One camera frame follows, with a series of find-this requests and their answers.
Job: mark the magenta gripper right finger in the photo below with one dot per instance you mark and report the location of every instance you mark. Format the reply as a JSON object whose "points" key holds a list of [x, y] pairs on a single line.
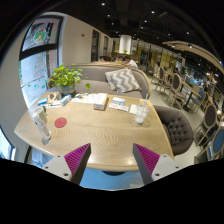
{"points": [[146, 161]]}

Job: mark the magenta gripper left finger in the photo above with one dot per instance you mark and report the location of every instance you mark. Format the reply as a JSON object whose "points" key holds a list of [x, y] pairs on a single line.
{"points": [[77, 161]]}

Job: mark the clear glass water pitcher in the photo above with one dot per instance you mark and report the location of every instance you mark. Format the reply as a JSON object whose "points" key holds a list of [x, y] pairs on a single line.
{"points": [[40, 120]]}

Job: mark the wooden dining table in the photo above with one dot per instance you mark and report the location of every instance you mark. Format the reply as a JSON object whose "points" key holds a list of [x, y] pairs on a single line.
{"points": [[110, 132]]}

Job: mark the red round coaster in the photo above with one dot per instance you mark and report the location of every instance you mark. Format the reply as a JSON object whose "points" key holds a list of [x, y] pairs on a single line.
{"points": [[60, 122]]}

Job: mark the grey tufted armchair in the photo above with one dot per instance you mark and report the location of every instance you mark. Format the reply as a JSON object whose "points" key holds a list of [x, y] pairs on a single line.
{"points": [[177, 128]]}

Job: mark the clear drinking glass with straw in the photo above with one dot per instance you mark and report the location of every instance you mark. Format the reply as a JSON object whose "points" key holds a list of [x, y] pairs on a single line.
{"points": [[142, 111]]}

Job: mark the white paper napkin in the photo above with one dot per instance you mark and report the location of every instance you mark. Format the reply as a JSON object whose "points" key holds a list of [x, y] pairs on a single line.
{"points": [[133, 109]]}

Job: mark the white menu card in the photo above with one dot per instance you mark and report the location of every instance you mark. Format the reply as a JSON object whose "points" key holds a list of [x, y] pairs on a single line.
{"points": [[119, 107]]}

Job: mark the white tissue box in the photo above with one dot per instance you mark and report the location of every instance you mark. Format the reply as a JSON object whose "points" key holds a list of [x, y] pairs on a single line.
{"points": [[65, 100]]}

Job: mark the stack of white books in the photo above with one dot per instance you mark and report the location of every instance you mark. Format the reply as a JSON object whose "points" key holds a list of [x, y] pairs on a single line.
{"points": [[101, 101]]}

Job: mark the small blue white box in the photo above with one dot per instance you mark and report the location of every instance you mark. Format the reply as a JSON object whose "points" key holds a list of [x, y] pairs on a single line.
{"points": [[117, 100]]}

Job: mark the wooden chair with blue seat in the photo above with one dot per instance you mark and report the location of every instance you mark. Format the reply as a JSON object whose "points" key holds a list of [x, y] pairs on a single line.
{"points": [[213, 149]]}

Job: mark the wooden chair with grey back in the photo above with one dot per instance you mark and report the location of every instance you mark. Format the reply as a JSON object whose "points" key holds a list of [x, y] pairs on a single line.
{"points": [[178, 97]]}

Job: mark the grey chevron pillow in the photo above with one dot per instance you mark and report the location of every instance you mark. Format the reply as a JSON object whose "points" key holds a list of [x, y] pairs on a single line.
{"points": [[122, 81]]}

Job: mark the green potted plant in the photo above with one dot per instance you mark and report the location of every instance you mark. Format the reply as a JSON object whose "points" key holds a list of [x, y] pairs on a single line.
{"points": [[66, 77]]}

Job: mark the grey curved sofa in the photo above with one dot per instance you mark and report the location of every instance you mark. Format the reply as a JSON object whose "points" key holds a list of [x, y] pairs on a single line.
{"points": [[101, 78]]}

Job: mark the seated person in white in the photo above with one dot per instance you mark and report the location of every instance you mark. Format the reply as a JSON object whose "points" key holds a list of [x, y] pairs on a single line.
{"points": [[130, 62]]}

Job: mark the white round column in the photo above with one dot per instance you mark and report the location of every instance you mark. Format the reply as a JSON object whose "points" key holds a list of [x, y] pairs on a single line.
{"points": [[125, 44]]}

